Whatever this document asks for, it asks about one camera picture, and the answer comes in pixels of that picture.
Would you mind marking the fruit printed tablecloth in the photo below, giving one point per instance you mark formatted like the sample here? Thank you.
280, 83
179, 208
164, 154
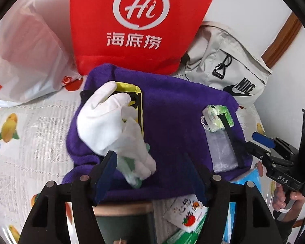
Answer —
40, 132

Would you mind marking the red paper bag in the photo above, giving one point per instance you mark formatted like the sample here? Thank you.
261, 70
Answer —
96, 30

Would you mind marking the brown wooden door frame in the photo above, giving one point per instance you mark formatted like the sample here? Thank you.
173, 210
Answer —
282, 40

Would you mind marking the white cloth gloves pair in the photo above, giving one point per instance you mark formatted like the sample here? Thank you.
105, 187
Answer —
104, 127

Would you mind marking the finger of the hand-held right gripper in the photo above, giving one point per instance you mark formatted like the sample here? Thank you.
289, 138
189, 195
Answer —
263, 138
259, 152

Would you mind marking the yellow black pouch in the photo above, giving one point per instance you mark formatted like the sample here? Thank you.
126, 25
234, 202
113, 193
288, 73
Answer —
137, 99

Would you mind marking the white snack packet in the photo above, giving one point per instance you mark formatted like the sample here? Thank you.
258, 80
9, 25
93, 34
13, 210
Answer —
188, 213

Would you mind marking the grey fabric bag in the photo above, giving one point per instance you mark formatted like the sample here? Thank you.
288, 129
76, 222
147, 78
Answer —
213, 53

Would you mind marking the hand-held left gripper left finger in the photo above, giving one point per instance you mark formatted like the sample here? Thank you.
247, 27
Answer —
106, 175

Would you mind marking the dark green tea tin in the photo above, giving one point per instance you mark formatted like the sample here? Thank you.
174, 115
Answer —
124, 223

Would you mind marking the purple towel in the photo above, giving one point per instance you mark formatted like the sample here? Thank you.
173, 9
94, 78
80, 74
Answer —
172, 122

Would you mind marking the light green cloth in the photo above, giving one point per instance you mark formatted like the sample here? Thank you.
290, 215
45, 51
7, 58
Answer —
131, 174

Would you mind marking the small green white packet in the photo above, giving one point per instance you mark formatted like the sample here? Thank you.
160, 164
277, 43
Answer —
214, 115

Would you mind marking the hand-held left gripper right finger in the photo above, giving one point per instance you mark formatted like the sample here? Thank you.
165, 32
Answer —
197, 180

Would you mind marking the person's right hand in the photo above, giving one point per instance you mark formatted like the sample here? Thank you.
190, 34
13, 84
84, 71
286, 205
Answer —
278, 199

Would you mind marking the person's right forearm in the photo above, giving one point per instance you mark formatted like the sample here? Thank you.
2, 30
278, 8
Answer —
287, 230

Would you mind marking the blue tissue pack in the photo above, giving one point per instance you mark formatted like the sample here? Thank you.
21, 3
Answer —
250, 180

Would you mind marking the white plastic shopping bag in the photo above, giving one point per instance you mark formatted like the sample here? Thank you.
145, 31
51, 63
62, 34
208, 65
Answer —
28, 56

